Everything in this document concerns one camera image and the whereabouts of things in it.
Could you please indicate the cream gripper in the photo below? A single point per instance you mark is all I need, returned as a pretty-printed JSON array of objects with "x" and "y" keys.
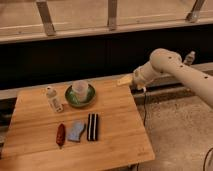
[{"x": 125, "y": 80}]

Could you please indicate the dark red pepper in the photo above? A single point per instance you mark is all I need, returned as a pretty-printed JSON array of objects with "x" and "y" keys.
[{"x": 60, "y": 138}]

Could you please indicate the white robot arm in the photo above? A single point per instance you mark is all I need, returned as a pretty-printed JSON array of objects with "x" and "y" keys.
[{"x": 163, "y": 61}]

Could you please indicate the translucent plastic cup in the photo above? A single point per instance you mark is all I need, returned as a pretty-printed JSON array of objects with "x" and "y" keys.
[{"x": 80, "y": 89}]

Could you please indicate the black white striped block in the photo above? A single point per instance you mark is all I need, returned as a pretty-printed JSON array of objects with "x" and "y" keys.
[{"x": 92, "y": 127}]

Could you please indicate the clear plastic water bottle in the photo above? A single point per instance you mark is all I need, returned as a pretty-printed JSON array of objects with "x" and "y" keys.
[{"x": 189, "y": 59}]

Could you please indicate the blue sponge cloth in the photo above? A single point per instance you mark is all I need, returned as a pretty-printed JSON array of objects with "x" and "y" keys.
[{"x": 76, "y": 131}]

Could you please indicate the small white bottle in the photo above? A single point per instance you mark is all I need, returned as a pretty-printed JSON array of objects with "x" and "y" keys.
[{"x": 53, "y": 99}]

